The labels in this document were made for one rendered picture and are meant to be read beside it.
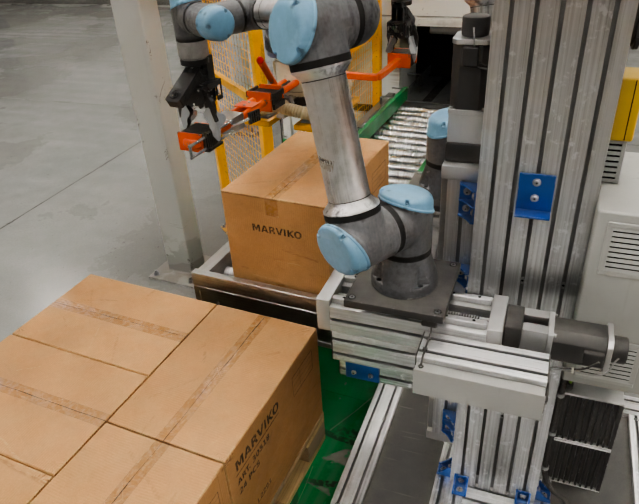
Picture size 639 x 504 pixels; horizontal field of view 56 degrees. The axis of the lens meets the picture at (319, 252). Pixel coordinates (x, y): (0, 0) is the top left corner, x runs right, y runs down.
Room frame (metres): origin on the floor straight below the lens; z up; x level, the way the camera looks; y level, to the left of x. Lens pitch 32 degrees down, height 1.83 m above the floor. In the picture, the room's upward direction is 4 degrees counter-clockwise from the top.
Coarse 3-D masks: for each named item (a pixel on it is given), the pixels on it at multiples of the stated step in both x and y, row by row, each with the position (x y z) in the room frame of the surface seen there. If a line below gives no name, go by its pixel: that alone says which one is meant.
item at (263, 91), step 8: (256, 88) 1.87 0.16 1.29; (264, 88) 1.88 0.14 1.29; (272, 88) 1.87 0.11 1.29; (280, 88) 1.84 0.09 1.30; (248, 96) 1.82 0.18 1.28; (256, 96) 1.80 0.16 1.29; (264, 96) 1.79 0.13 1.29; (272, 96) 1.79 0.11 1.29; (280, 96) 1.84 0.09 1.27; (272, 104) 1.79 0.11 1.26; (280, 104) 1.82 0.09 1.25
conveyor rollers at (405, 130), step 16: (400, 112) 3.73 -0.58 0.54; (416, 112) 3.70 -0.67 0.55; (432, 112) 3.73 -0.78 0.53; (384, 128) 3.49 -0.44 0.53; (400, 128) 3.45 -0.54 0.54; (416, 128) 3.42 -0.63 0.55; (400, 144) 3.18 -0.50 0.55; (416, 144) 3.22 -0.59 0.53; (400, 160) 2.98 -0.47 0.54; (416, 160) 2.95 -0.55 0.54; (400, 176) 2.79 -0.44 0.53; (224, 272) 1.99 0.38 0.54
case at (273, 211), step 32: (288, 160) 2.10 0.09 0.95; (384, 160) 2.19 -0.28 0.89; (224, 192) 1.87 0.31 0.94; (256, 192) 1.84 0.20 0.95; (288, 192) 1.83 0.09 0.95; (320, 192) 1.81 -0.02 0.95; (256, 224) 1.82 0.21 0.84; (288, 224) 1.76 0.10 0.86; (320, 224) 1.71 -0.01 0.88; (256, 256) 1.83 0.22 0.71; (288, 256) 1.77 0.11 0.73; (320, 256) 1.71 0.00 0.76; (320, 288) 1.72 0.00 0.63
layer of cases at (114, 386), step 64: (64, 320) 1.74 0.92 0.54; (128, 320) 1.71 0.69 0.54; (192, 320) 1.69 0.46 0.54; (256, 320) 1.66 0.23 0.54; (0, 384) 1.42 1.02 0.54; (64, 384) 1.40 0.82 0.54; (128, 384) 1.39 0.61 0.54; (192, 384) 1.37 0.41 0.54; (256, 384) 1.35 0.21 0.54; (320, 384) 1.60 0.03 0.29; (0, 448) 1.16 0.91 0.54; (64, 448) 1.15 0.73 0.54; (128, 448) 1.13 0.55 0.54; (192, 448) 1.12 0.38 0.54; (256, 448) 1.20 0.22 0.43
